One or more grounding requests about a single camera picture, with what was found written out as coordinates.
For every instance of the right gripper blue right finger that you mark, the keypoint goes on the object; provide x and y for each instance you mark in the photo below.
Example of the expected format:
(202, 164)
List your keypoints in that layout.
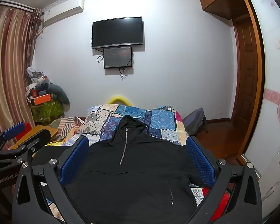
(215, 174)

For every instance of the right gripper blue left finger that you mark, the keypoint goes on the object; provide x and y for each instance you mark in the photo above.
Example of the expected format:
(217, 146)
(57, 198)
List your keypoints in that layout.
(60, 172)

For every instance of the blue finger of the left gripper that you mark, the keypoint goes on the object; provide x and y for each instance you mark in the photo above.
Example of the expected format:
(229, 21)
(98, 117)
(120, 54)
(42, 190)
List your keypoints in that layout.
(34, 143)
(13, 131)

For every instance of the black zip hoodie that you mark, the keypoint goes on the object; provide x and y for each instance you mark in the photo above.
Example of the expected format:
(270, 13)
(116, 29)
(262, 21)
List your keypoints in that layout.
(130, 174)

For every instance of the striped folded blanket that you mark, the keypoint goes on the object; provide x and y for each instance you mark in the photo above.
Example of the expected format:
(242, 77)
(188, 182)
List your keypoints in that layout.
(66, 127)

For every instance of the green patterned storage bag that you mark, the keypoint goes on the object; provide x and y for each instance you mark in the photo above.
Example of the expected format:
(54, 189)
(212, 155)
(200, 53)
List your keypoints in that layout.
(47, 111)

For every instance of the orange shoe box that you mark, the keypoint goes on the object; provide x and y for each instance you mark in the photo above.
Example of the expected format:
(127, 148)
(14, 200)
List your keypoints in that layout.
(40, 99)

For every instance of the dark grey stuffed cushion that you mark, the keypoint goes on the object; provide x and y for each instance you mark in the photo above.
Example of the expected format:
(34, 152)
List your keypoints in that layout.
(59, 92)

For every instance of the grey purple backpack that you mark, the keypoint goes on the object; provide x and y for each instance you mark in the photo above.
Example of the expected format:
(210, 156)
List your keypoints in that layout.
(194, 121)

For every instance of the white appliance with stickers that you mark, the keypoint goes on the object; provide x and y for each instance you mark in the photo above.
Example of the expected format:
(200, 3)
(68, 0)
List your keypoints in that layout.
(269, 184)

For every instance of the yellow curved tube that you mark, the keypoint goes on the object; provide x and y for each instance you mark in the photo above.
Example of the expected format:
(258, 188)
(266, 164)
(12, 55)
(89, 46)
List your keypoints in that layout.
(119, 100)

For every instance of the colourful patchwork quilt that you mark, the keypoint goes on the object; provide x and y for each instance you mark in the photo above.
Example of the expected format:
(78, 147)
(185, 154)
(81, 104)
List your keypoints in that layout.
(140, 125)

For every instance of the white sliding wardrobe door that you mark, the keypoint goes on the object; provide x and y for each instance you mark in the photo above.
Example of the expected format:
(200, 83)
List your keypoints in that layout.
(266, 138)

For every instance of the red striped curtain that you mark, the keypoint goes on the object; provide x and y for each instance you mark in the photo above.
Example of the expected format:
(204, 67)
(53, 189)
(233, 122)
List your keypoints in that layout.
(18, 33)

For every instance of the brown wooden door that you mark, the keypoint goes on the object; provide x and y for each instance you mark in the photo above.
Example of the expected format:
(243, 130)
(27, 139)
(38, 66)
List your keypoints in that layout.
(246, 76)

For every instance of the small black wall monitor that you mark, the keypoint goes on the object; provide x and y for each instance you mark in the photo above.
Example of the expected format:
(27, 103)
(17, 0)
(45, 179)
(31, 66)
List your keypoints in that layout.
(118, 57)

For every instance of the large black wall television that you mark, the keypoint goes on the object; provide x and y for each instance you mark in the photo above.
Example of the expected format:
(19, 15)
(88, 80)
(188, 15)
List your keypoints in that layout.
(117, 32)

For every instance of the white wall air conditioner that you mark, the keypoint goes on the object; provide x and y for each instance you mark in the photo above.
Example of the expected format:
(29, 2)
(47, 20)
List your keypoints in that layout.
(63, 10)

